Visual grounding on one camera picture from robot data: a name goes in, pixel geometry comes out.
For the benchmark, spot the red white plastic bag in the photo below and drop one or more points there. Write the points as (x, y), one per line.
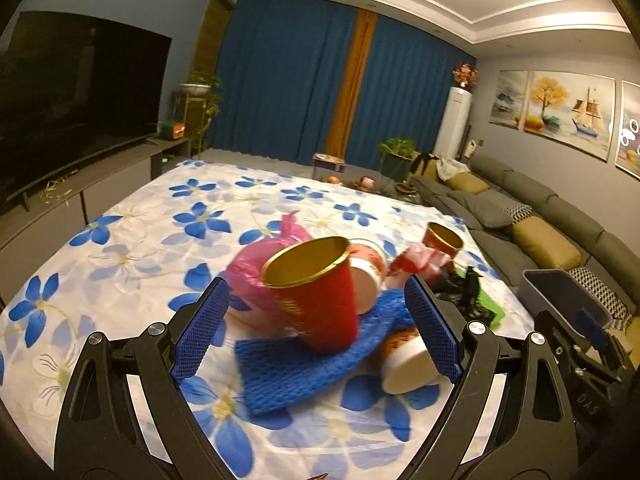
(429, 263)

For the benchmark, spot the dark purple trash bin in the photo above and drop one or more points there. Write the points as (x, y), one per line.
(555, 290)

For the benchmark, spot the plant on tall stand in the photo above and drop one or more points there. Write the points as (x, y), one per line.
(196, 103)

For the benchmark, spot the orange glowing box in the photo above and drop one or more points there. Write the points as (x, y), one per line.
(171, 130)

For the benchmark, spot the red gold-lined paper cup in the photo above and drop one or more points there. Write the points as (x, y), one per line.
(312, 284)

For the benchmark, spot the black plastic wrapper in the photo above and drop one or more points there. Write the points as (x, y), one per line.
(463, 291)

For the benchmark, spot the red gold flower ornament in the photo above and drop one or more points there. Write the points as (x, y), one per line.
(465, 76)

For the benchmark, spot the mustard yellow cushion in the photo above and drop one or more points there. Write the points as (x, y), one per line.
(468, 183)
(545, 245)

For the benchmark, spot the white blue floral tablecloth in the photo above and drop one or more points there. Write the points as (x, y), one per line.
(157, 250)

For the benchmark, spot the far patterned cushion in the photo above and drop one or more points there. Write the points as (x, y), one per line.
(515, 210)

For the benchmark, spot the sailboat tree painting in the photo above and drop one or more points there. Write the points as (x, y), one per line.
(573, 109)

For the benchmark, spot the pink plastic bag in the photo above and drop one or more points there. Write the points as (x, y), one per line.
(250, 299)

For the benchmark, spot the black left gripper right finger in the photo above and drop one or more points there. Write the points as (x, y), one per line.
(508, 415)

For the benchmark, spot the grey sectional sofa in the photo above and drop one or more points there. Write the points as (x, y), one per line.
(602, 252)

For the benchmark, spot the far mustard yellow cushion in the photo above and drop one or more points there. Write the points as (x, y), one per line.
(468, 183)

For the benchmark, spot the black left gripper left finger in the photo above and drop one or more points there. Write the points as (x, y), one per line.
(98, 435)

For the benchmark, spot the dark coffee table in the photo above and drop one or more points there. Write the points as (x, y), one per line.
(330, 169)

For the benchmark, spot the grey square cushion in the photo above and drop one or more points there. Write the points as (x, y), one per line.
(488, 214)

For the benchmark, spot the orange white paper cup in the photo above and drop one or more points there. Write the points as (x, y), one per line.
(404, 362)
(369, 267)

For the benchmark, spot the white standing air conditioner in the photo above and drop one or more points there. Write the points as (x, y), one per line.
(452, 127)

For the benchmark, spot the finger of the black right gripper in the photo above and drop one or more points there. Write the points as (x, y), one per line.
(587, 325)

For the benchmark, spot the orange curtain strip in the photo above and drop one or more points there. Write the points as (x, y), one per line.
(347, 99)

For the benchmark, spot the black white patterned cushion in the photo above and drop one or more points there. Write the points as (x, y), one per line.
(621, 316)

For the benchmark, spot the black flat television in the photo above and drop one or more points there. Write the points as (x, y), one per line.
(74, 86)

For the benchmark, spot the blue foam net sleeve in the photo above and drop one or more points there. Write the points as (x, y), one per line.
(277, 373)

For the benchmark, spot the left landscape painting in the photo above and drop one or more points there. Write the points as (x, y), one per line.
(509, 98)

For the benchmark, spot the green foam net sleeve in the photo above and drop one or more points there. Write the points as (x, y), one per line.
(482, 302)

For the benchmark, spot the grey tv cabinet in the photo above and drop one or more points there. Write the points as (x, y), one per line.
(32, 232)

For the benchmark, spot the blue window curtain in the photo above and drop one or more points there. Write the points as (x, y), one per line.
(283, 64)

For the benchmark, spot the green potted plant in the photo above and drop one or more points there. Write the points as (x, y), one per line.
(397, 157)

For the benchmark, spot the right abstract painting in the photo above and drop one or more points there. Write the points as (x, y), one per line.
(627, 157)

